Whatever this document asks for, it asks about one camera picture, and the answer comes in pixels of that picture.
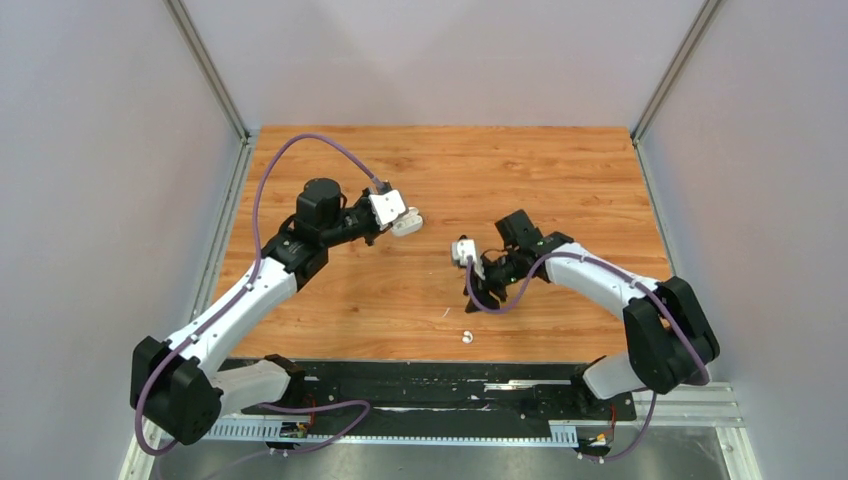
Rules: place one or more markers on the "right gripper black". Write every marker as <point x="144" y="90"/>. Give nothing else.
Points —
<point x="481" y="288"/>

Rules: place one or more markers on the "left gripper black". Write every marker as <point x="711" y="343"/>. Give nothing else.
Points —
<point x="370" y="239"/>

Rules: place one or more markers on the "white earbud charging case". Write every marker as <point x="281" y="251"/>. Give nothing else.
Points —
<point x="407" y="224"/>

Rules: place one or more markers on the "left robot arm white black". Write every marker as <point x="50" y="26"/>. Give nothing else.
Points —
<point x="179" y="384"/>

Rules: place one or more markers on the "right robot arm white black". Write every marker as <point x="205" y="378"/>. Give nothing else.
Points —
<point x="669" y="341"/>

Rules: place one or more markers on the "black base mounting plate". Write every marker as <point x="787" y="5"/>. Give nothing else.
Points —
<point x="455" y="400"/>

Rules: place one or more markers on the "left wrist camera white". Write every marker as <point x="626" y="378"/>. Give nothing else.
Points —
<point x="387" y="207"/>

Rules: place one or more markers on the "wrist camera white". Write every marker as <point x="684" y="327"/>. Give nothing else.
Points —
<point x="463" y="252"/>
<point x="387" y="207"/>

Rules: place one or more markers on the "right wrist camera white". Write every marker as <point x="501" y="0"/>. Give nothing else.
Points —
<point x="463" y="252"/>

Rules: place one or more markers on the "left aluminium frame post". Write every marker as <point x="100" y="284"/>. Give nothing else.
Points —
<point x="191" y="35"/>

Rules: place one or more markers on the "aluminium frame post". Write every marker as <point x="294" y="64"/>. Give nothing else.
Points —
<point x="191" y="35"/>
<point x="686" y="49"/>

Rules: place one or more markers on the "aluminium front rail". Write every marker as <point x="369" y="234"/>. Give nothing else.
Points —
<point x="699" y="405"/>

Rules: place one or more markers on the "right aluminium frame post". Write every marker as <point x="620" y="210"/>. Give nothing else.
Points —
<point x="686" y="49"/>

